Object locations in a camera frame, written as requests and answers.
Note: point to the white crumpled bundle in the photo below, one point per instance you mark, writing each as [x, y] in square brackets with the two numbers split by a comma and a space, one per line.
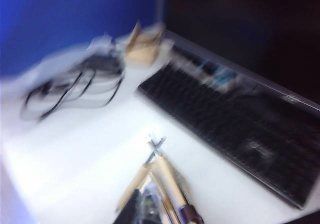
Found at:
[100, 86]

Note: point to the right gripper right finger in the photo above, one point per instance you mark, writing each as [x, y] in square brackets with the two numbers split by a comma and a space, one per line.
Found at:
[191, 215]

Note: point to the dark computer monitor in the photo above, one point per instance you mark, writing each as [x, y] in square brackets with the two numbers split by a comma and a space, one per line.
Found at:
[237, 22]

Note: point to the small beige cardboard piece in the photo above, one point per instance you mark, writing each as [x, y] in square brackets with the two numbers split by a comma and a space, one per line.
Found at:
[140, 54]

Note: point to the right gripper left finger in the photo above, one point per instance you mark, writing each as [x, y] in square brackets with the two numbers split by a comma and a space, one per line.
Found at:
[128, 211]

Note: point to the beige canvas desk calendar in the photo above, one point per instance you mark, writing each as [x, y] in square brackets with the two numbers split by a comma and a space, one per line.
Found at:
[165, 174]

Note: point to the black computer keyboard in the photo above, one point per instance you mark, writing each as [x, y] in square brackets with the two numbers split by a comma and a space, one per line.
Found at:
[225, 109]

